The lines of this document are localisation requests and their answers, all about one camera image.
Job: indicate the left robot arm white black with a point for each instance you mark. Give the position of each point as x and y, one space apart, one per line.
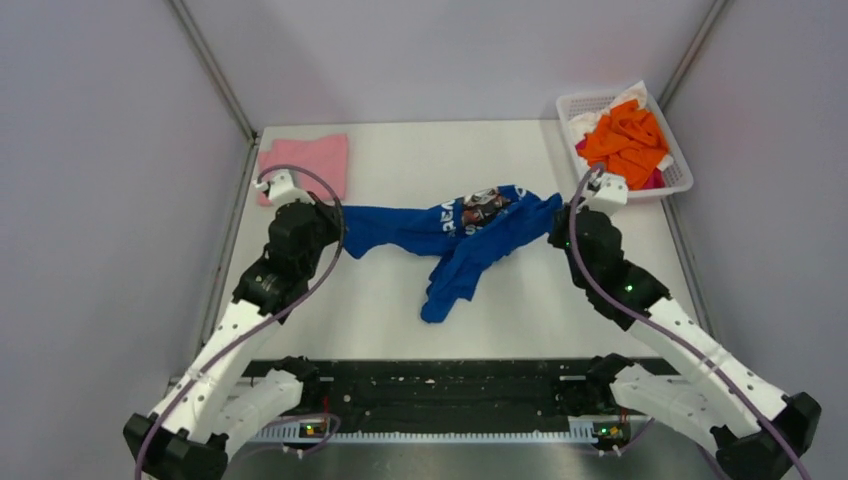
196 429

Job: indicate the folded pink t-shirt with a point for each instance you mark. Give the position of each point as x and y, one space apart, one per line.
326 157

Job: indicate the left metal corner post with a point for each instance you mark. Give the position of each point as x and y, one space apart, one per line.
211 67

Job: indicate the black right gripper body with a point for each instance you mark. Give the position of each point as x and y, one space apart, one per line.
558 236

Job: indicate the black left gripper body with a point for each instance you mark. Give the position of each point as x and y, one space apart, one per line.
328 230

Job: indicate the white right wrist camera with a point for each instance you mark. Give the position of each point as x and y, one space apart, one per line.
606 193

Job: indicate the aluminium frame rail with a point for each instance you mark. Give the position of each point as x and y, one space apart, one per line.
313 427

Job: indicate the white t-shirt in basket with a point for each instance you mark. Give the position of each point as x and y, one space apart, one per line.
624 136

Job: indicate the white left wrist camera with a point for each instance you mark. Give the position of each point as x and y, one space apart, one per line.
279 188

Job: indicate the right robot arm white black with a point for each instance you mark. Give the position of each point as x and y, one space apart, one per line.
749 428

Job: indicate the metal corner post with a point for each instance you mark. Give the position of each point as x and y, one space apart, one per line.
717 10
211 67

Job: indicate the white plastic laundry basket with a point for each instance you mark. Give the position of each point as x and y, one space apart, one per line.
669 182

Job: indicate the blue panda print t-shirt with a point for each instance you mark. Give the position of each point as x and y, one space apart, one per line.
467 235

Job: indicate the right metal corner post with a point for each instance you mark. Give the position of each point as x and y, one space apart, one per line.
717 10

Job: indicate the orange t-shirt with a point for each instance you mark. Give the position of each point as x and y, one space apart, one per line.
628 121

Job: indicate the magenta garment in basket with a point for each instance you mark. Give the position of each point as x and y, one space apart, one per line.
636 162

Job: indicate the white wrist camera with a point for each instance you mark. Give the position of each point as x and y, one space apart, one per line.
606 193
279 188

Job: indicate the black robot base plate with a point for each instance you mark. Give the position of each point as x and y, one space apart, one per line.
453 397

